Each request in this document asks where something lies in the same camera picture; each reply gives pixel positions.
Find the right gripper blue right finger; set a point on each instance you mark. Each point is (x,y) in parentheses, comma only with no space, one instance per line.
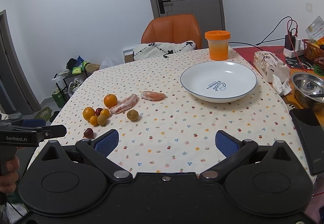
(236,152)

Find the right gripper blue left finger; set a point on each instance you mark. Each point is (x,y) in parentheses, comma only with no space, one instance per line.
(95,153)

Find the dark red jujube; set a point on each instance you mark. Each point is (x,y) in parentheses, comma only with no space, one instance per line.
(88,133)

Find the small orange kumquat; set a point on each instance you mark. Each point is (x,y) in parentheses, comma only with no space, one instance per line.
(105,112)
(93,120)

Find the brown longan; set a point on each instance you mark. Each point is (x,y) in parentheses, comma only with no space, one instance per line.
(102,120)

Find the medium orange mandarin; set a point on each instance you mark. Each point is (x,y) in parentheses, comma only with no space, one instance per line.
(88,112)

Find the dark red cherry fruit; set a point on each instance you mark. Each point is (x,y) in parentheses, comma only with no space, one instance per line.
(98,111)

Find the brown longan fruit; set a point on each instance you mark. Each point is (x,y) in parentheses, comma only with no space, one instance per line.
(132,115)

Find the large orange mandarin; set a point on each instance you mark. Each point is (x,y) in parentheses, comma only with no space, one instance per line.
(110,101)

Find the peeled pomelo segment long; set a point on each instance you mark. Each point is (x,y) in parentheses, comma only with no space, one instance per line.
(125,104)

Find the peeled pomelo segment short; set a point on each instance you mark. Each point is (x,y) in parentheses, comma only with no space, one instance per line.
(153,96)

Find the person's left hand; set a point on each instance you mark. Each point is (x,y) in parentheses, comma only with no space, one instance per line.
(8,180)

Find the white plate blue rim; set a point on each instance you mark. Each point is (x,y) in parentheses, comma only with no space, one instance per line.
(218,81)

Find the cluttered storage rack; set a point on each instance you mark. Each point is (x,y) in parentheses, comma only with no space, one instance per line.
(68,80)

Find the crumpled white tissue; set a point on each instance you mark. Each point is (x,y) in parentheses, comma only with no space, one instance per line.
(282,89)

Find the white plastic bag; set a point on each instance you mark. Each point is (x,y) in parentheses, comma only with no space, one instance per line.
(108,62)

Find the floral tissue pack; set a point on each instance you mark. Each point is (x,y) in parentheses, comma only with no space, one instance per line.
(268,64)

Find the stainless steel bowl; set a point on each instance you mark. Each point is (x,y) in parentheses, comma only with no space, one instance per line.
(308,90)

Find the red patterned table mat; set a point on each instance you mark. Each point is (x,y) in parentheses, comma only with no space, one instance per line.
(275,54)

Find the white power strip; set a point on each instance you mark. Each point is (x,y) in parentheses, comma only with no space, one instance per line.
(293,51)

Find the orange lidded plastic container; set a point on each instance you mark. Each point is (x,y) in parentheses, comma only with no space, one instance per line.
(218,44)

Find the white black patterned cushion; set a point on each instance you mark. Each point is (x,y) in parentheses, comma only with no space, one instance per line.
(155,49)

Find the black charger adapter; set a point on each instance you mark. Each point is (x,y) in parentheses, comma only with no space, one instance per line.
(290,41)

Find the orange plastic basket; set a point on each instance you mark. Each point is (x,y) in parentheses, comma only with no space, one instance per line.
(313,52)

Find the orange leather chair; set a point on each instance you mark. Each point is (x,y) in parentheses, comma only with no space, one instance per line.
(173,29)

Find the snack bag pouch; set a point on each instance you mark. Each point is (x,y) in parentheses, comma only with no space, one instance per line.
(315,30)

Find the black door handle lock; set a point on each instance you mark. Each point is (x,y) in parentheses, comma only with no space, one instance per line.
(161,5)

